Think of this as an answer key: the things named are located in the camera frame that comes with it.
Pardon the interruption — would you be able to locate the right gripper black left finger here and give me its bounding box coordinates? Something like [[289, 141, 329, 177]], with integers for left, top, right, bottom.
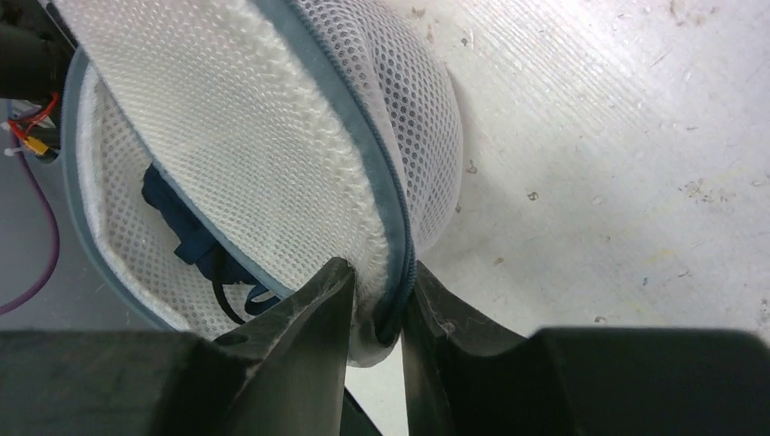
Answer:
[[1, 258, 355, 435]]

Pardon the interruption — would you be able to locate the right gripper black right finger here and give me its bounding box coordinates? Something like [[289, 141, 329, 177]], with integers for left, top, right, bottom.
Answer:
[[401, 266, 769, 435]]

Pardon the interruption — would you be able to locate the navy blue bra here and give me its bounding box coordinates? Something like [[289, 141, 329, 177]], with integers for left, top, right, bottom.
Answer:
[[142, 165, 280, 324]]

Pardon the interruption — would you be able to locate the white mesh laundry bag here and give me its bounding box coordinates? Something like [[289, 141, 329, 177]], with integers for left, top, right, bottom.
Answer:
[[54, 1, 463, 367]]

